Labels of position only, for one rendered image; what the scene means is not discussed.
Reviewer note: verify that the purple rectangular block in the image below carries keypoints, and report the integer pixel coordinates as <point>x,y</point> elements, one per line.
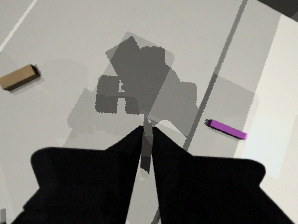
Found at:
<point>227,129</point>

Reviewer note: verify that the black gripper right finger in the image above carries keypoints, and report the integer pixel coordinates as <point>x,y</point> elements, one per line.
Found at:
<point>175,170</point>

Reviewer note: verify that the brown rectangular block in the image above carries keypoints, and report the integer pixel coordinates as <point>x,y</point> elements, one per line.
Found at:
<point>19,77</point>

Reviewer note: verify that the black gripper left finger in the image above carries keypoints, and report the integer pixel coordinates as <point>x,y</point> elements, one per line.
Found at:
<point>114,168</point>

